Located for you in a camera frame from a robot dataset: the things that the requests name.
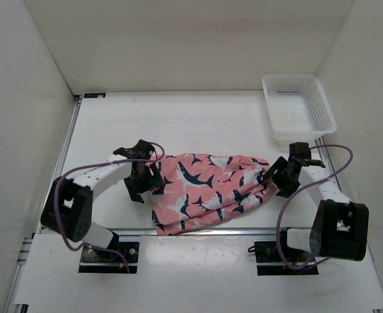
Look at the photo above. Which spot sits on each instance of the aluminium rail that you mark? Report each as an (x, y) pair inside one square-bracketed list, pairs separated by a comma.
[(324, 153), (61, 156), (203, 232)]

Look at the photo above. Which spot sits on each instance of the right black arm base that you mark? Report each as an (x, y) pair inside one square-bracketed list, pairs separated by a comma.
[(269, 263)]

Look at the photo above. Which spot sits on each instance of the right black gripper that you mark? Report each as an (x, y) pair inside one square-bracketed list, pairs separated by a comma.
[(286, 190)]

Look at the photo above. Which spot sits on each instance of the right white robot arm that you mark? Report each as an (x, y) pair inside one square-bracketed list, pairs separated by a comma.
[(340, 226)]

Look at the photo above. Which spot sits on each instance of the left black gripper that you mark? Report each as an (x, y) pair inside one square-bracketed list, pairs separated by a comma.
[(154, 182)]

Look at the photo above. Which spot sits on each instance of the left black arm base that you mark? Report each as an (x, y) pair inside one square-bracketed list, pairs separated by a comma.
[(109, 256)]

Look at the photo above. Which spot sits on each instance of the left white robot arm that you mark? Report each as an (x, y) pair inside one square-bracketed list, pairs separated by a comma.
[(69, 205)]

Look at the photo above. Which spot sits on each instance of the aluminium left rail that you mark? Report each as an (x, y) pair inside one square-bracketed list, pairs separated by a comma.
[(61, 156)]

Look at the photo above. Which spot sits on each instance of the aluminium right rail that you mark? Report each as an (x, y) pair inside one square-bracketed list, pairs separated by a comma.
[(324, 153)]

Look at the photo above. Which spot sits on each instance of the pink shark print shorts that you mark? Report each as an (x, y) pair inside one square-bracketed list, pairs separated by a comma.
[(203, 190)]

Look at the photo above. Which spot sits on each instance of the white plastic mesh basket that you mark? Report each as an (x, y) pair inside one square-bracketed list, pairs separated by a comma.
[(298, 107)]

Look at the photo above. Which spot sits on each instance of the aluminium front rail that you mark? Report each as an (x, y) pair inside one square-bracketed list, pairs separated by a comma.
[(203, 232)]

